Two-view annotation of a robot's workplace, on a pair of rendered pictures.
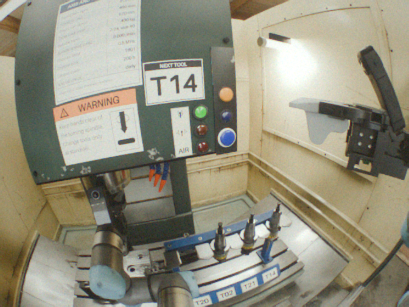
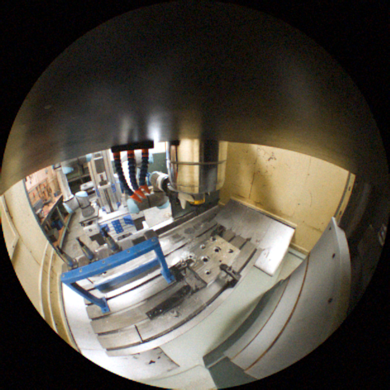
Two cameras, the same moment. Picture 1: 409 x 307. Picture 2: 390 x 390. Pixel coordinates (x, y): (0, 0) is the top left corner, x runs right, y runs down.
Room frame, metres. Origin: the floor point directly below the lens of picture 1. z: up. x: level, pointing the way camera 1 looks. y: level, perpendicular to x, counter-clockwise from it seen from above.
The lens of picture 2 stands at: (0.71, 0.17, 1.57)
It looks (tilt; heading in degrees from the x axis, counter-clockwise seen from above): 26 degrees down; 157
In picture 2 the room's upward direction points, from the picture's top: straight up
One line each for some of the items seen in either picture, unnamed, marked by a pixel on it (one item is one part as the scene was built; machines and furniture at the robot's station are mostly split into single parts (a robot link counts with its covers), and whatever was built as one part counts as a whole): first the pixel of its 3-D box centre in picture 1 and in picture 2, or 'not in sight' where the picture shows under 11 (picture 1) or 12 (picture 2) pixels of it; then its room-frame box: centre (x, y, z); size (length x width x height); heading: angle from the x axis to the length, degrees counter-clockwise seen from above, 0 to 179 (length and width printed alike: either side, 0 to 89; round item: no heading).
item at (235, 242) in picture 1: (235, 242); (103, 254); (0.40, -0.09, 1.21); 0.07 x 0.05 x 0.01; 17
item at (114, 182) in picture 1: (103, 165); (196, 162); (0.43, 0.30, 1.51); 0.16 x 0.16 x 0.12
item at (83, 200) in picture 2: not in sight; (81, 199); (-0.31, -0.55, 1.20); 0.13 x 0.12 x 0.14; 139
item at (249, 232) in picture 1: (250, 228); (87, 251); (0.41, -0.14, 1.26); 0.04 x 0.04 x 0.07
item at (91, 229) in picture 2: not in sight; (92, 220); (-0.31, -0.54, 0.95); 0.40 x 0.13 x 0.09; 17
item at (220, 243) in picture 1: (220, 238); (110, 242); (0.38, -0.03, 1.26); 0.04 x 0.04 x 0.07
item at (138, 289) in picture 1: (131, 290); (158, 198); (0.16, 0.20, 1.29); 0.11 x 0.08 x 0.11; 103
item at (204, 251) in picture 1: (204, 251); (126, 244); (0.36, 0.02, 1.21); 0.07 x 0.05 x 0.01; 17
